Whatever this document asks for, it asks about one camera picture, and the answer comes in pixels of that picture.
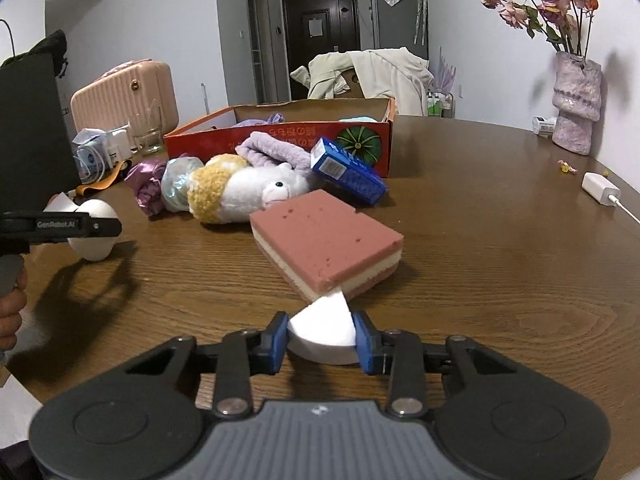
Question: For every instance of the blue tissue pack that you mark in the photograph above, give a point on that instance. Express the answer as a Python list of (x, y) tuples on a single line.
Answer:
[(336, 165)]

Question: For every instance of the white paper sheet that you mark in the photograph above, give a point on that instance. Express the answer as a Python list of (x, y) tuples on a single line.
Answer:
[(61, 203)]

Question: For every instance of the blue plush toy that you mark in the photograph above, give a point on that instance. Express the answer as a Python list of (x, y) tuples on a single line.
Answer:
[(367, 119)]

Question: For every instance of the glass cup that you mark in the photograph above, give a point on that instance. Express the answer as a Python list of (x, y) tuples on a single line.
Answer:
[(146, 130)]

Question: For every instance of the mauve satin scrunchie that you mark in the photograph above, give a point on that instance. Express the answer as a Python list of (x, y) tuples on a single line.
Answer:
[(145, 180)]

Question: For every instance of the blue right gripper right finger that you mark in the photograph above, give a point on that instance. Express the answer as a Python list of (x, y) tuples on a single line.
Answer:
[(368, 343)]

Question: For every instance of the purple cloth with scrunchie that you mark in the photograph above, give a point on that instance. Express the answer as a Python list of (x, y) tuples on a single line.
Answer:
[(273, 119)]

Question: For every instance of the pink suitcase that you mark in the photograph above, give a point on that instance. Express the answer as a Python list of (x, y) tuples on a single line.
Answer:
[(123, 92)]

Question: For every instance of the small yellow trinket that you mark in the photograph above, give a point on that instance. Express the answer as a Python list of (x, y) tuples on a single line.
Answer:
[(566, 168)]

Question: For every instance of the red cardboard box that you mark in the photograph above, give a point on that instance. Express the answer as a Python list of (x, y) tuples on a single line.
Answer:
[(305, 122)]

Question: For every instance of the white and yellow alpaca plush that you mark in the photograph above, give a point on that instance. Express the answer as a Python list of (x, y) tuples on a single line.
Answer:
[(228, 190)]

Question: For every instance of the cream jacket on box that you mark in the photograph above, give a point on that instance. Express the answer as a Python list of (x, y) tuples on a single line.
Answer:
[(382, 73)]

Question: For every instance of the white foam cylinder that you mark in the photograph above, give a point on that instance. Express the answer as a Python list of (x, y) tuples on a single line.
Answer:
[(104, 228)]

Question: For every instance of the white charger adapter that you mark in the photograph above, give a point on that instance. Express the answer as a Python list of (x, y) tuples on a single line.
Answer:
[(601, 189)]

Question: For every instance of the lavender textured vase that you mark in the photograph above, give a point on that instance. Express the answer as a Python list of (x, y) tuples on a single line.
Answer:
[(577, 97)]

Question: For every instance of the pink layered sponge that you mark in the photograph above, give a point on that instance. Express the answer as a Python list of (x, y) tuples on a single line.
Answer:
[(320, 244)]

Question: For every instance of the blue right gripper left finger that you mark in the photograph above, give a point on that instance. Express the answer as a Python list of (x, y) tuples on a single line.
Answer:
[(273, 343)]

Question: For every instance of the brown cardboard box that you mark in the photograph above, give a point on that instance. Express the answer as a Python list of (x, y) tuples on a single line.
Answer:
[(347, 86)]

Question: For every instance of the grey refrigerator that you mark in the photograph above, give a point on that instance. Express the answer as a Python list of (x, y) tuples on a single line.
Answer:
[(400, 23)]

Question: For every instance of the black paper bag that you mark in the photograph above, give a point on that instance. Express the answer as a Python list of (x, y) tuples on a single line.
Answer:
[(37, 161)]

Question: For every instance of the iridescent plastic bag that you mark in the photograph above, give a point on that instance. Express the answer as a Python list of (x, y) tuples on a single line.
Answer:
[(175, 182)]

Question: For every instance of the dark entrance door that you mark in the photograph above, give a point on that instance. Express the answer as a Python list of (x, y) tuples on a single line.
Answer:
[(314, 27)]

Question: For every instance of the dried pink roses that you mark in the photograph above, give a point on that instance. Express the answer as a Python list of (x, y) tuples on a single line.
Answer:
[(566, 24)]

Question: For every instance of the blue white package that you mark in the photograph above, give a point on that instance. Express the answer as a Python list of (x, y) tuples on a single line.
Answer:
[(97, 152)]

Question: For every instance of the white foam wedge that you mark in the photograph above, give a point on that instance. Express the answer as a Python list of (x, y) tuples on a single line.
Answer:
[(324, 332)]

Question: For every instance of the person's left hand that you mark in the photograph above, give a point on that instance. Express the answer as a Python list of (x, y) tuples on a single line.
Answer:
[(11, 307)]

